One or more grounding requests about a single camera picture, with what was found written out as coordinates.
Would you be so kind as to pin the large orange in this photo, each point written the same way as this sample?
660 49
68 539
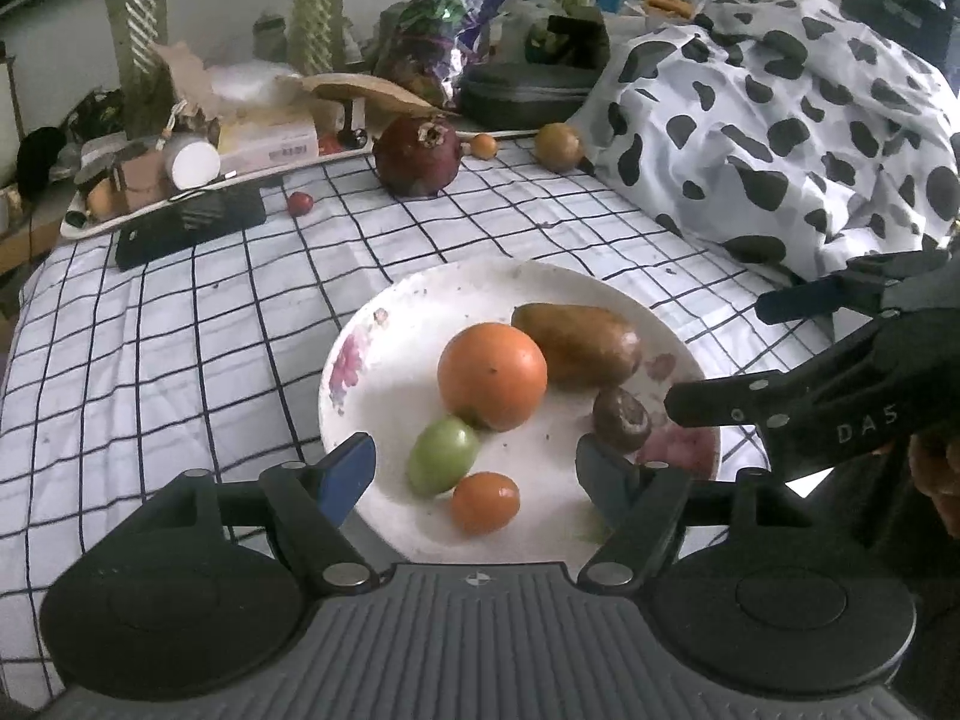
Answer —
493 375

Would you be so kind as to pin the small green fruit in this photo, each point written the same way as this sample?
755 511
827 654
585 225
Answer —
442 456

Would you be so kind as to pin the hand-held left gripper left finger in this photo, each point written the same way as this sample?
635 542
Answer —
349 474

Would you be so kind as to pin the brown paper bag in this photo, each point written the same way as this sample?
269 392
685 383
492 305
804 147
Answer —
187 79

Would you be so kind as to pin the dark red pomegranate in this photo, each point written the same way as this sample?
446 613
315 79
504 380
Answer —
416 157

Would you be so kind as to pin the checked white bed sheet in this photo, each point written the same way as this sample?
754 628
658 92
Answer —
187 360

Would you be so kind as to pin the black round object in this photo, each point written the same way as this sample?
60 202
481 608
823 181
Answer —
41 157

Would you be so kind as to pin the white floral plate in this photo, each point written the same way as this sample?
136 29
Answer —
405 390

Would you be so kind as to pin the person's right hand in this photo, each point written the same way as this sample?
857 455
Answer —
936 476

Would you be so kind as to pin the pale yellow box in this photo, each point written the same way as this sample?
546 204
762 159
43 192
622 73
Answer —
266 141

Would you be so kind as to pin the purple snack bag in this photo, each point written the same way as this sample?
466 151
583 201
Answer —
439 37

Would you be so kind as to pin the white tray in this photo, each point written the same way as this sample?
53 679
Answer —
247 180

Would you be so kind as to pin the black phone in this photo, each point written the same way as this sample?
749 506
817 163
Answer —
191 229

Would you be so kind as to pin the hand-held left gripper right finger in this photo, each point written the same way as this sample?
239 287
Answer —
604 476

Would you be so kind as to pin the black zip case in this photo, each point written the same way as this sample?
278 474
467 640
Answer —
525 96

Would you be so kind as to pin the white plastic bag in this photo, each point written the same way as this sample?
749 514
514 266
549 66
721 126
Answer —
247 82

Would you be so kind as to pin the small cardboard box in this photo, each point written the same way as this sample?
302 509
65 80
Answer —
139 172

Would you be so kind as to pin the cow print blanket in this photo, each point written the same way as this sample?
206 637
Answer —
772 127

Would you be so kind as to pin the orange carrots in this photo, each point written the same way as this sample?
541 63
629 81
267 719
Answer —
667 0

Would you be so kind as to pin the brownish green round fruit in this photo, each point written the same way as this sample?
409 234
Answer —
559 146

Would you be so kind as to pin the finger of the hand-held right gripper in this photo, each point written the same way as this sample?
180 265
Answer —
799 298
720 401

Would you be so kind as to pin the small orange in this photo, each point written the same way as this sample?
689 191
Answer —
484 144
485 502

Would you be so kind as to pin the brown oblong fruit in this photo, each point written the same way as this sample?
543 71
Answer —
581 345

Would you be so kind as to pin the dark passion fruit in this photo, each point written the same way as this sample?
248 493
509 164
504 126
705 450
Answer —
621 420

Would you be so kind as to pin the white round jar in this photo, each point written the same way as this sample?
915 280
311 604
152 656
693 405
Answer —
193 163

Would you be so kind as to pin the small red fruit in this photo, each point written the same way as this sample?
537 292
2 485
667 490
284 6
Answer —
300 202

